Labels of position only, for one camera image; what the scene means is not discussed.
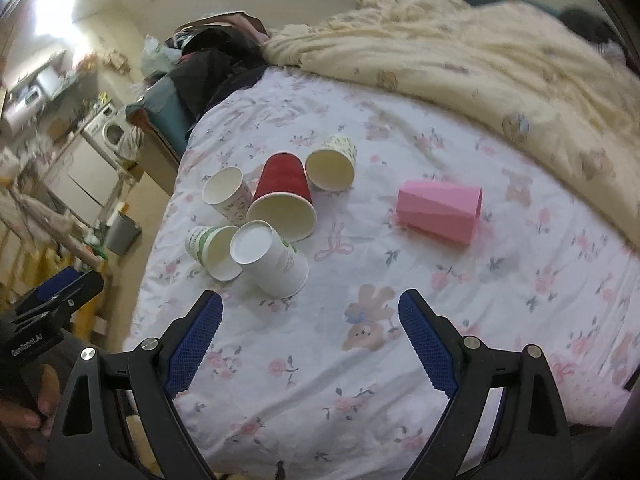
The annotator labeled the white washing machine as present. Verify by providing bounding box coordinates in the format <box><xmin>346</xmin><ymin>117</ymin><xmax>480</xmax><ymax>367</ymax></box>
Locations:
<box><xmin>82</xmin><ymin>105</ymin><xmax>132</xmax><ymax>162</ymax></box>

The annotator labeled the pink faceted cup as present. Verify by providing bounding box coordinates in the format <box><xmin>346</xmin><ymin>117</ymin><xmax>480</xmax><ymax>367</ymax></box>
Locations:
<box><xmin>396</xmin><ymin>179</ymin><xmax>483</xmax><ymax>246</ymax></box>

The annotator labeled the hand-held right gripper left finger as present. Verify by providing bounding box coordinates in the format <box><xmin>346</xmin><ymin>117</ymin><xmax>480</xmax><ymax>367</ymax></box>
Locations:
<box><xmin>46</xmin><ymin>290</ymin><xmax>224</xmax><ymax>480</ymax></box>

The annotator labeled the white drawer cabinet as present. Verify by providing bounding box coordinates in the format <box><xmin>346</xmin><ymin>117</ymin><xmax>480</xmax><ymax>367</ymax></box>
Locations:
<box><xmin>47</xmin><ymin>135</ymin><xmax>122</xmax><ymax>217</ymax></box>

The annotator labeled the floral bed sheet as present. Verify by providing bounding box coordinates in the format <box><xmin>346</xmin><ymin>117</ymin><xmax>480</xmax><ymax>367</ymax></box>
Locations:
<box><xmin>122</xmin><ymin>67</ymin><xmax>640</xmax><ymax>480</ymax></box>

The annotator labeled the cream fluffy blanket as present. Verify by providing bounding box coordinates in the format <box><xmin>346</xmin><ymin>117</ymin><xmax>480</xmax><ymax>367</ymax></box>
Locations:
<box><xmin>260</xmin><ymin>0</ymin><xmax>640</xmax><ymax>243</ymax></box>

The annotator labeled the dark clothing pile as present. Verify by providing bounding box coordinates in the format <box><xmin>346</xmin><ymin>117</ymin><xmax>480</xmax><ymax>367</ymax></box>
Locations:
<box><xmin>170</xmin><ymin>12</ymin><xmax>272</xmax><ymax>128</ymax></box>

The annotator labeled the grey trash bin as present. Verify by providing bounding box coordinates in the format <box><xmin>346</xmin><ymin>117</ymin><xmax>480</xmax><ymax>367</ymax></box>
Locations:
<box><xmin>104</xmin><ymin>210</ymin><xmax>142</xmax><ymax>257</ymax></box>

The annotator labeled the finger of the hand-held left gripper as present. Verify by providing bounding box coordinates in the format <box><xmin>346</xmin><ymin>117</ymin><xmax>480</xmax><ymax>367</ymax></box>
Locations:
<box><xmin>9</xmin><ymin>267</ymin><xmax>105</xmax><ymax>332</ymax></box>

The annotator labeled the white plastic bag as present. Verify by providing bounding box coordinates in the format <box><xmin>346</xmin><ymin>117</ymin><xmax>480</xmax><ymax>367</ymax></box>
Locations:
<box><xmin>140</xmin><ymin>35</ymin><xmax>177</xmax><ymax>75</ymax></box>

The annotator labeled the red paper cup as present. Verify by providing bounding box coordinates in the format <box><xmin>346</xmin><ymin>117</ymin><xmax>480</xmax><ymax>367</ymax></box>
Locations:
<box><xmin>246</xmin><ymin>152</ymin><xmax>318</xmax><ymax>242</ymax></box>

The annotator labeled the teal chair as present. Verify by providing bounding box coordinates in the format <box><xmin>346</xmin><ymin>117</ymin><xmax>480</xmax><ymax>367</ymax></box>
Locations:
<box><xmin>125</xmin><ymin>79</ymin><xmax>201</xmax><ymax>171</ymax></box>

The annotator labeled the white leaf print paper cup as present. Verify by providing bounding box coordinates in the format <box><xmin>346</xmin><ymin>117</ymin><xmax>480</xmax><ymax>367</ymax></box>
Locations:
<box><xmin>230</xmin><ymin>220</ymin><xmax>310</xmax><ymax>297</ymax></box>

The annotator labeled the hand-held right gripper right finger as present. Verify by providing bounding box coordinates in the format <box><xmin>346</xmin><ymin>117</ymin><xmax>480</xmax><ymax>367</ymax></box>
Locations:
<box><xmin>397</xmin><ymin>289</ymin><xmax>574</xmax><ymax>480</ymax></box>

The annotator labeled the person's left hand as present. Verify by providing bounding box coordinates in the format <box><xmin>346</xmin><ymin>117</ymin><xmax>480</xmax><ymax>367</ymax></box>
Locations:
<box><xmin>0</xmin><ymin>362</ymin><xmax>63</xmax><ymax>432</ymax></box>

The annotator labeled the white floral print paper cup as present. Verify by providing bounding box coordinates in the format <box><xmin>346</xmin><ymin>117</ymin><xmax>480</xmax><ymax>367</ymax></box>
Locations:
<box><xmin>202</xmin><ymin>166</ymin><xmax>255</xmax><ymax>225</ymax></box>

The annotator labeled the cream dotted paper cup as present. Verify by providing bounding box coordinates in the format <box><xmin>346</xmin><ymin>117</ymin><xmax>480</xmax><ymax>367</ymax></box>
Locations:
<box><xmin>305</xmin><ymin>135</ymin><xmax>358</xmax><ymax>192</ymax></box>

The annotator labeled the white green-banded paper cup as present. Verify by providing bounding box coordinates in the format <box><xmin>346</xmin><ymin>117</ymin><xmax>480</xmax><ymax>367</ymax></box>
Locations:
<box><xmin>185</xmin><ymin>225</ymin><xmax>244</xmax><ymax>282</ymax></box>

